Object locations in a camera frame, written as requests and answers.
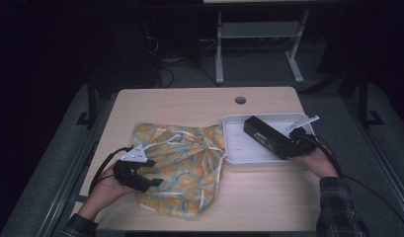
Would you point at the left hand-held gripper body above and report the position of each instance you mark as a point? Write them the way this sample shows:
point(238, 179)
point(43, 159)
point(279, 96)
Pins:
point(127, 173)

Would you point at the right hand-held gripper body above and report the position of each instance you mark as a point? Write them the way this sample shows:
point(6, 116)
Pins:
point(303, 144)

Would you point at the black rectangular box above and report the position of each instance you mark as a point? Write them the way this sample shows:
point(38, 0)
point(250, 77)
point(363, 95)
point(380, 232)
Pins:
point(265, 135)

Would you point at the white plastic tray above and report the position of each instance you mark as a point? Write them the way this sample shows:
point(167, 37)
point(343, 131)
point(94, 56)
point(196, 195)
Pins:
point(242, 148)

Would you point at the person's right hand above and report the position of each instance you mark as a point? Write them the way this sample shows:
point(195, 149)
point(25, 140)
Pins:
point(321, 164)

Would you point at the person's left hand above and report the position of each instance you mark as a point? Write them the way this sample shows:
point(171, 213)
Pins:
point(107, 194)

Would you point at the black metal stand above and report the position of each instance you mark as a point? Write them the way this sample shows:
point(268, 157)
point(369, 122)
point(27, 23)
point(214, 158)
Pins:
point(363, 98)
point(92, 105)

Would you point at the grey metal rail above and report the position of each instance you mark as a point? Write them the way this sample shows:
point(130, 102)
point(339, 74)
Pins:
point(66, 184)
point(380, 154)

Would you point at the white metal table frame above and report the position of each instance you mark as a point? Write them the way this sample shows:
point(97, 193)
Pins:
point(219, 49)

